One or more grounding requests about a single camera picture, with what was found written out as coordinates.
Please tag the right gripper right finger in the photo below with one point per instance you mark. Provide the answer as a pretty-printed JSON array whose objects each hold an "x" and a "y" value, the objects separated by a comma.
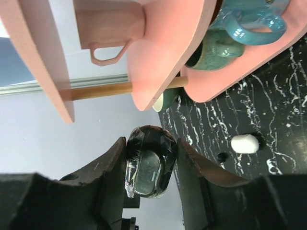
[{"x": 215, "y": 199}]

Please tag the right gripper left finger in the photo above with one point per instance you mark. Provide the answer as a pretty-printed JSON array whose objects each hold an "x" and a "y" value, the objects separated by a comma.
[{"x": 90, "y": 198}]

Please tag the white earbuds charging case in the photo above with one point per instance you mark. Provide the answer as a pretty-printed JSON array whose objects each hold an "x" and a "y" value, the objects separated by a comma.
[{"x": 245, "y": 144}]

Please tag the small black object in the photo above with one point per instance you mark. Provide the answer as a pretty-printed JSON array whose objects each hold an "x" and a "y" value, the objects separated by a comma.
[{"x": 151, "y": 155}]

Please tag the small black earbud on table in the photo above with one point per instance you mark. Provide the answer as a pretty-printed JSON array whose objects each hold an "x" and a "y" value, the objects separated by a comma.
[{"x": 222, "y": 157}]

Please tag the black marble mat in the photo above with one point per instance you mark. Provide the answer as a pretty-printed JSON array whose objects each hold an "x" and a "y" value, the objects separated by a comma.
[{"x": 270, "y": 103}]

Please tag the white green bowl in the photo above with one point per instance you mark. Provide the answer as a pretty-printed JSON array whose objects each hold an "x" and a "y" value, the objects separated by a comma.
[{"x": 166, "y": 99}]

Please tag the teal green mug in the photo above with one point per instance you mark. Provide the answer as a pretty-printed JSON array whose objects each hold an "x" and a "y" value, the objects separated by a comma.
[{"x": 216, "y": 51}]

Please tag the pink mug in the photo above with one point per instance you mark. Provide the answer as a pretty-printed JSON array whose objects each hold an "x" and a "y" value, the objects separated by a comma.
[{"x": 108, "y": 23}]

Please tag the pink three-tier shelf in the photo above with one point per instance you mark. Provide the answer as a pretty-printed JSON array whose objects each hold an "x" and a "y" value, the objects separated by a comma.
[{"x": 174, "y": 29}]

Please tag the light blue mug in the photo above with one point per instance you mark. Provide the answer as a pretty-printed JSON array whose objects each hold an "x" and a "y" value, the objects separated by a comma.
[{"x": 252, "y": 22}]

